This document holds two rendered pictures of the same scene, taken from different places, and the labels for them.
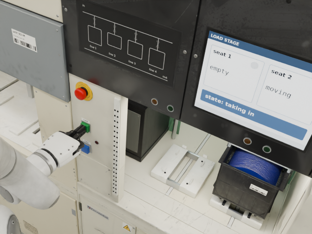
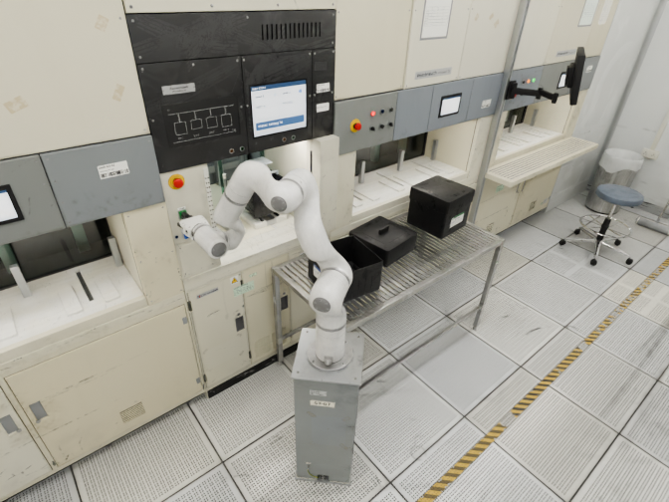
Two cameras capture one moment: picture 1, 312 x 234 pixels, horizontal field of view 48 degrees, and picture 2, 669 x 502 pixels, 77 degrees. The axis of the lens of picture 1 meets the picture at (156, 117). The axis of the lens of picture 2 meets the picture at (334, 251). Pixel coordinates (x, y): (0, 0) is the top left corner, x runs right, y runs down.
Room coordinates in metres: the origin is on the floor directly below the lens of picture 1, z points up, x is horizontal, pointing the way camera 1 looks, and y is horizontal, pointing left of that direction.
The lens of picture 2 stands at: (-0.35, 1.40, 2.08)
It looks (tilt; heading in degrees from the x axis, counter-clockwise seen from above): 34 degrees down; 294
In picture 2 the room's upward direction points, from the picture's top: 2 degrees clockwise
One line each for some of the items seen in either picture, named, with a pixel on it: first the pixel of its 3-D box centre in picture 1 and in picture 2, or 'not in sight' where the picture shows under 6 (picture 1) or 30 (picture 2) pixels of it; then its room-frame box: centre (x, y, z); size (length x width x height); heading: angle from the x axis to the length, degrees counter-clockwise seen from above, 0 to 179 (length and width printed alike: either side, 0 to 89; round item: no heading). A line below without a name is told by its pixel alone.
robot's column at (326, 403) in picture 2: not in sight; (328, 410); (0.14, 0.29, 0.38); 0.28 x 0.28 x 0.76; 19
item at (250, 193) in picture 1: (253, 168); (260, 188); (0.91, -0.39, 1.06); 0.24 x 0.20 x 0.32; 64
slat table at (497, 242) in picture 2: not in sight; (388, 303); (0.13, -0.57, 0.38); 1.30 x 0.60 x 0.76; 64
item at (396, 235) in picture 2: not in sight; (382, 237); (0.23, -0.58, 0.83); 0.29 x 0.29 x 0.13; 71
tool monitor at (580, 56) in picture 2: not in sight; (552, 78); (-0.42, -1.74, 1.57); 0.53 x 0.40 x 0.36; 154
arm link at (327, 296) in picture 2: not in sight; (329, 303); (0.14, 0.33, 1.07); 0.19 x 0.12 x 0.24; 97
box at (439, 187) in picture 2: not in sight; (439, 206); (0.01, -1.01, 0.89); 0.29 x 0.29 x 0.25; 68
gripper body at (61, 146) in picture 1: (58, 150); (196, 226); (0.76, 0.30, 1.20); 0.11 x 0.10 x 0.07; 154
